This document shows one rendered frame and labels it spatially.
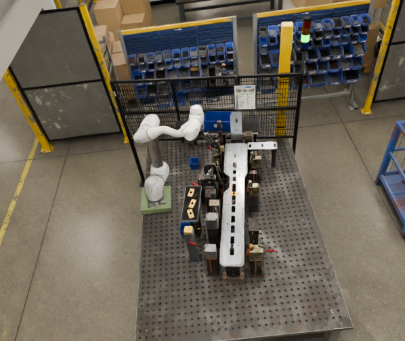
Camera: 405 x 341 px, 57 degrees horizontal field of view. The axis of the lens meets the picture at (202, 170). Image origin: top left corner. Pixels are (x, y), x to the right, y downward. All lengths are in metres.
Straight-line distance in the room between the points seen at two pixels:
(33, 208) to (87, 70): 1.88
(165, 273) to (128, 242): 1.22
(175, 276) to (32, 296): 1.80
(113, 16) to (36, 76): 2.38
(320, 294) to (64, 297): 2.56
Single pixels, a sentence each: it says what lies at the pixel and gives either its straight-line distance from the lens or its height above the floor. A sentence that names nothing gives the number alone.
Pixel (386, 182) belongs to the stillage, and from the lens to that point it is 4.70.
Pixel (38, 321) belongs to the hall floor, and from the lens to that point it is 4.31.
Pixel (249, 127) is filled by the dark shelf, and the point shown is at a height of 1.03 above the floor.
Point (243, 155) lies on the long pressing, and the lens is 3.62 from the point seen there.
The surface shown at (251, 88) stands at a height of 1.40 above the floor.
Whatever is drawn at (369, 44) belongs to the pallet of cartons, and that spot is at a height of 0.49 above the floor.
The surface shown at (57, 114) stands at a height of 0.61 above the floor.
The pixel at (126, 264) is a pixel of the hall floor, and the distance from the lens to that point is 4.25.
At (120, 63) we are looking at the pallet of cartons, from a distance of 5.95.
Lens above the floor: 3.53
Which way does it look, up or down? 46 degrees down
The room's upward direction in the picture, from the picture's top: 8 degrees counter-clockwise
